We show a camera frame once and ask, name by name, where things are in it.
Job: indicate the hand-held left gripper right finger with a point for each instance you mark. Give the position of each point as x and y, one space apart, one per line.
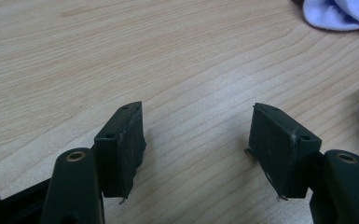
279 149

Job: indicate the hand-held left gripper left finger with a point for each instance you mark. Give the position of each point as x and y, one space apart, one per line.
119 155

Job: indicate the light blue cloth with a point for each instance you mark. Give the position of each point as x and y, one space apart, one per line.
324 15

